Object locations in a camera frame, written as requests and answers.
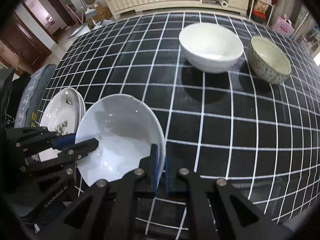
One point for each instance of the black white checked tablecloth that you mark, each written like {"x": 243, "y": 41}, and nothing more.
{"x": 264, "y": 139}

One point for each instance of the grey embroidered sofa cushion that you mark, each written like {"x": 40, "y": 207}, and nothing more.
{"x": 32, "y": 95}

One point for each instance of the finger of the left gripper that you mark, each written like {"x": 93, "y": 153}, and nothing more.
{"x": 72, "y": 152}
{"x": 33, "y": 140}

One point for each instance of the patterned grey-green bowl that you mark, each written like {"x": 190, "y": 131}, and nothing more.
{"x": 268, "y": 61}

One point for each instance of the pink shopping bag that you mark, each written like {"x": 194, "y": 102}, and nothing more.
{"x": 283, "y": 26}

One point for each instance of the dark wooden door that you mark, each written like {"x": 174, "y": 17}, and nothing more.
{"x": 30, "y": 51}

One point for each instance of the cardboard box on floor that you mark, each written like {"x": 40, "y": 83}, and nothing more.
{"x": 96, "y": 13}

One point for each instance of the white ceramic bowl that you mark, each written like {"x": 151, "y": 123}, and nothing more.
{"x": 210, "y": 47}

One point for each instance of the floral white plate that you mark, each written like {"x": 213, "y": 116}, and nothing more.
{"x": 62, "y": 112}

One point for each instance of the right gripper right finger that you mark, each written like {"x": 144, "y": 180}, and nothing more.
{"x": 216, "y": 209}

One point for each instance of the white paper roll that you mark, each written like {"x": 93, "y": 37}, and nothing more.
{"x": 223, "y": 3}

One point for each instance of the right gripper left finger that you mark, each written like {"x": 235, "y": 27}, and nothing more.
{"x": 107, "y": 210}

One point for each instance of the large white bowl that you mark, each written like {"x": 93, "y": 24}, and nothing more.
{"x": 125, "y": 128}

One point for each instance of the lower white plate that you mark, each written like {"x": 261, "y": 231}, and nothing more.
{"x": 82, "y": 105}

